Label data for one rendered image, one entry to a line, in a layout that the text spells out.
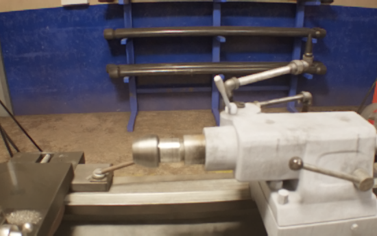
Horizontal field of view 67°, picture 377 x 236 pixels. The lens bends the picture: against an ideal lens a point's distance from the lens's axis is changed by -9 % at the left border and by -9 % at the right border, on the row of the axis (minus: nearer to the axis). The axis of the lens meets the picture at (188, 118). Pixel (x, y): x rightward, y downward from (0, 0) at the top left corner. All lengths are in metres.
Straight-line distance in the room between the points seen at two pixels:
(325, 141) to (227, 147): 0.24
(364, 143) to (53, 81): 3.73
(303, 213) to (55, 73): 3.62
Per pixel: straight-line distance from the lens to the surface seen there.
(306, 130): 0.80
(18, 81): 4.33
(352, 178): 0.83
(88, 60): 3.92
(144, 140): 0.79
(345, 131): 0.84
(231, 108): 0.84
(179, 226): 1.11
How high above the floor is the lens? 1.49
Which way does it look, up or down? 23 degrees down
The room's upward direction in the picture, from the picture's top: straight up
